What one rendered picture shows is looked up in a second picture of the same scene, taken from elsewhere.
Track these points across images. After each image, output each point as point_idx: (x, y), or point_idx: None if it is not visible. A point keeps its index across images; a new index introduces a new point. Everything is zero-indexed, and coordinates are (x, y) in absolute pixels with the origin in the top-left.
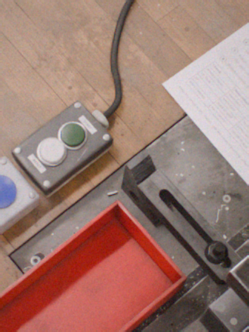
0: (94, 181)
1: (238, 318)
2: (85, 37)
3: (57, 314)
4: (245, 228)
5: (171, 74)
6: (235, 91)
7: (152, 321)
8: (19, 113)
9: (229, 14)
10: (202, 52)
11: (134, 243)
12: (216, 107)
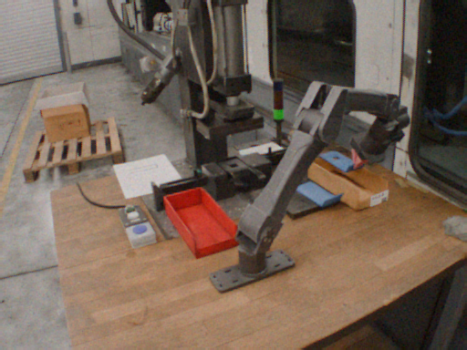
0: (150, 217)
1: (221, 172)
2: (94, 212)
3: (197, 229)
4: None
5: (123, 197)
6: (140, 186)
7: None
8: (110, 231)
9: (112, 184)
10: (121, 190)
11: (180, 210)
12: (142, 190)
